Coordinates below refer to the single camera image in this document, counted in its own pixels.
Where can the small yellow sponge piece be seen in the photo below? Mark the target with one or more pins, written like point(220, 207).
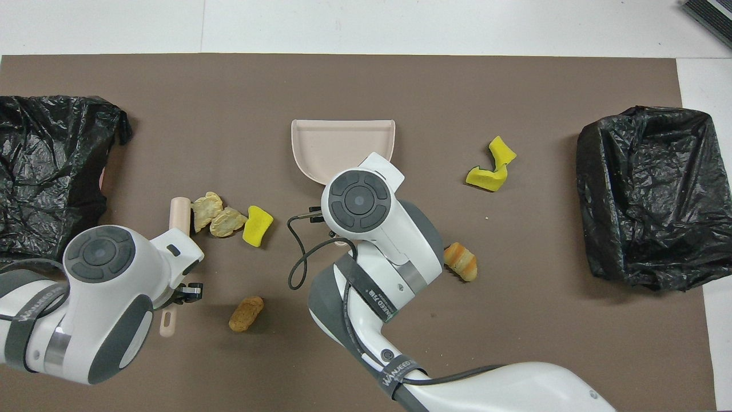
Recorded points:
point(257, 226)

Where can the dark grey ribbed box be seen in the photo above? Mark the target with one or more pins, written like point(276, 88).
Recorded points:
point(715, 14)

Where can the pale cracker piece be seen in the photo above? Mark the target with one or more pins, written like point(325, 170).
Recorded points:
point(206, 209)
point(229, 223)

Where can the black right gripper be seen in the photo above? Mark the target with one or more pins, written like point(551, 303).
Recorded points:
point(316, 214)

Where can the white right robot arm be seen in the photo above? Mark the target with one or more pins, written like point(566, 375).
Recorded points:
point(389, 240)

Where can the beige hand brush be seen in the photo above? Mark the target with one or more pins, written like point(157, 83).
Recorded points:
point(180, 214)

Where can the striped croissant toy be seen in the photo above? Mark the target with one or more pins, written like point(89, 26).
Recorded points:
point(462, 263)

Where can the pink plastic bin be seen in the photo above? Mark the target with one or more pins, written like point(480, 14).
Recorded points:
point(102, 178)

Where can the bent yellow sponge strip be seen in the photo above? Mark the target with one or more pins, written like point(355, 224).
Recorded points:
point(486, 178)

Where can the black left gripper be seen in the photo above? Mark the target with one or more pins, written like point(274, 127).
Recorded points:
point(191, 293)

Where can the brown paper table mat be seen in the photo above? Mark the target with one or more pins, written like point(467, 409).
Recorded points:
point(366, 86)

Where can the beige plastic dustpan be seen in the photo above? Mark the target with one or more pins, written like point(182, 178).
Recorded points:
point(337, 143)

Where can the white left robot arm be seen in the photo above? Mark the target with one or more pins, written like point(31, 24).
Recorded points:
point(97, 297)

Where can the black trash bag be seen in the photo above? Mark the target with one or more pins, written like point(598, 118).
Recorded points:
point(640, 189)
point(46, 131)

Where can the brown nugget toy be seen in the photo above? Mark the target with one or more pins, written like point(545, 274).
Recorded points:
point(246, 313)

